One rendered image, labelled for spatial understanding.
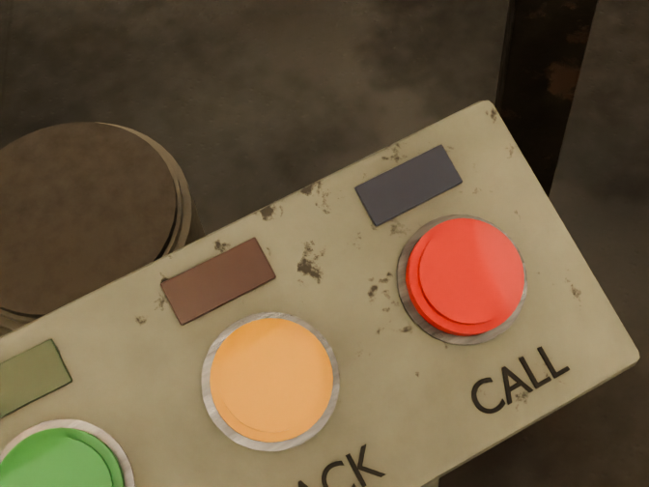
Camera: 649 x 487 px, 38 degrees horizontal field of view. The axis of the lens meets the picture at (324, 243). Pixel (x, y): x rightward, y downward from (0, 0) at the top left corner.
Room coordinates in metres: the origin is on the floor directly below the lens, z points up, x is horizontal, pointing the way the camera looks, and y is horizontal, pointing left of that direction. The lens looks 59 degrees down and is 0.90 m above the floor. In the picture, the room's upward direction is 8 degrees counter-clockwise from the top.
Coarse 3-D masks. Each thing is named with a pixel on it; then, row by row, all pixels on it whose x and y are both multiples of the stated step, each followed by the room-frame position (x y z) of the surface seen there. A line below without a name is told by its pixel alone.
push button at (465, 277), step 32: (448, 224) 0.17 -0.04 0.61; (480, 224) 0.17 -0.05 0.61; (416, 256) 0.16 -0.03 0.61; (448, 256) 0.16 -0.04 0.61; (480, 256) 0.15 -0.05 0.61; (512, 256) 0.15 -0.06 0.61; (416, 288) 0.15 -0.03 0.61; (448, 288) 0.14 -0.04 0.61; (480, 288) 0.14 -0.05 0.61; (512, 288) 0.14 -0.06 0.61; (448, 320) 0.14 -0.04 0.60; (480, 320) 0.13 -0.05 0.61
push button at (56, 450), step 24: (48, 432) 0.11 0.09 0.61; (72, 432) 0.11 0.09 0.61; (24, 456) 0.10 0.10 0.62; (48, 456) 0.10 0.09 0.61; (72, 456) 0.10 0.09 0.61; (96, 456) 0.10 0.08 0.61; (0, 480) 0.10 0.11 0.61; (24, 480) 0.10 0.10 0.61; (48, 480) 0.10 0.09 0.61; (72, 480) 0.10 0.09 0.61; (96, 480) 0.10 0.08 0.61; (120, 480) 0.10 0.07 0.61
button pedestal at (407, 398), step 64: (448, 128) 0.21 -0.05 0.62; (320, 192) 0.19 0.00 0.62; (448, 192) 0.18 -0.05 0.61; (512, 192) 0.18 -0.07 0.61; (192, 256) 0.17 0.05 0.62; (320, 256) 0.16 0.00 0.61; (384, 256) 0.16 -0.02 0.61; (576, 256) 0.16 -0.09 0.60; (64, 320) 0.15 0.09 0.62; (128, 320) 0.15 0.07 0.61; (320, 320) 0.14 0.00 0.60; (384, 320) 0.14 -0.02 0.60; (512, 320) 0.14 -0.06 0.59; (576, 320) 0.14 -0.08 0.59; (128, 384) 0.13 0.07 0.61; (192, 384) 0.13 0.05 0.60; (384, 384) 0.12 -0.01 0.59; (448, 384) 0.12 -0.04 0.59; (512, 384) 0.12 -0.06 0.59; (576, 384) 0.12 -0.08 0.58; (0, 448) 0.11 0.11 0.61; (128, 448) 0.11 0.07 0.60; (192, 448) 0.11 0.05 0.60; (256, 448) 0.10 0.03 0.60; (320, 448) 0.10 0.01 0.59; (384, 448) 0.10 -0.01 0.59; (448, 448) 0.10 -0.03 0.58
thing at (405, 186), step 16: (416, 160) 0.19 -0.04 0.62; (432, 160) 0.19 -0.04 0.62; (448, 160) 0.19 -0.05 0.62; (384, 176) 0.19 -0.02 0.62; (400, 176) 0.19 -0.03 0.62; (416, 176) 0.19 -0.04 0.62; (432, 176) 0.19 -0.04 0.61; (448, 176) 0.19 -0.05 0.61; (368, 192) 0.18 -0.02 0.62; (384, 192) 0.18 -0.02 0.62; (400, 192) 0.18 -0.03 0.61; (416, 192) 0.18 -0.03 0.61; (432, 192) 0.18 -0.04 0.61; (368, 208) 0.18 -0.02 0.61; (384, 208) 0.18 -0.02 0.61; (400, 208) 0.18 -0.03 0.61
